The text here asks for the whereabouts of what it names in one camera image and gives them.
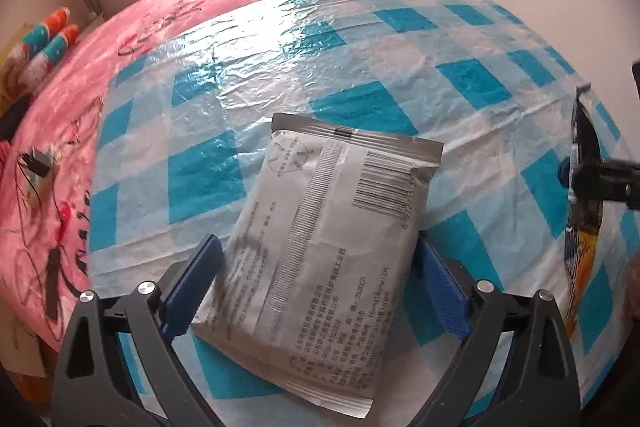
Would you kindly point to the pink bed cover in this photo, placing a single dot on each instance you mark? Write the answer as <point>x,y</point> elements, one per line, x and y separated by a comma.
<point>100,57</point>

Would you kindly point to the printed plastic bag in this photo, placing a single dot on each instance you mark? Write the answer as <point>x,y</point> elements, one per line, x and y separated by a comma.
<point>585,247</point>

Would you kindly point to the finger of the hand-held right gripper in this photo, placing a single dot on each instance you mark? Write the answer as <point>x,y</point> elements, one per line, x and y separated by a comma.
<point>605,182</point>

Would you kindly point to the black cloth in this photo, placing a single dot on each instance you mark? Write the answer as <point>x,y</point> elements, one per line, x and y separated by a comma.
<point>15,117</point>

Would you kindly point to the black power adapter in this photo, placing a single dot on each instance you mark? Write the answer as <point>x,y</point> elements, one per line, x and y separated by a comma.
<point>40,162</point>

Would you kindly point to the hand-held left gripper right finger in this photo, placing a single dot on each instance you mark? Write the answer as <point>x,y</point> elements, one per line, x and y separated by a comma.
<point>445,292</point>

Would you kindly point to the blue white checkered tablecloth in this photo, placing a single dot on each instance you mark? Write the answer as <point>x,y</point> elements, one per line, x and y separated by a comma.
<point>350,57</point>

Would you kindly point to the black elongated device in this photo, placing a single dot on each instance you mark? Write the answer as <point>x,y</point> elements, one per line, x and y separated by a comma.
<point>54,282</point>

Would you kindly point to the white wet wipes packet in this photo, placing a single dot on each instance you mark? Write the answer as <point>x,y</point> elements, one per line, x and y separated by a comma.
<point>325,257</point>

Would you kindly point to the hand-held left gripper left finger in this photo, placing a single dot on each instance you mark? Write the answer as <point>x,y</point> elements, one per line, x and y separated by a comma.
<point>192,287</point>

